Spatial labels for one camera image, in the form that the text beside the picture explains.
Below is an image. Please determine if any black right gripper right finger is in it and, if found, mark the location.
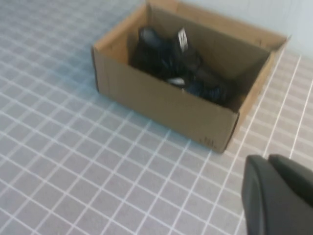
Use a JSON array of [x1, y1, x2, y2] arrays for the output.
[[268, 153, 313, 206]]

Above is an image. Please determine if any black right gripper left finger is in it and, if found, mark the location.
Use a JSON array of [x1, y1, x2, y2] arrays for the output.
[[242, 154, 313, 235]]

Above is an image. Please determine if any brown cardboard shoe box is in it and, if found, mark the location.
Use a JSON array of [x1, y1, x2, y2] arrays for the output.
[[91, 0, 291, 154]]

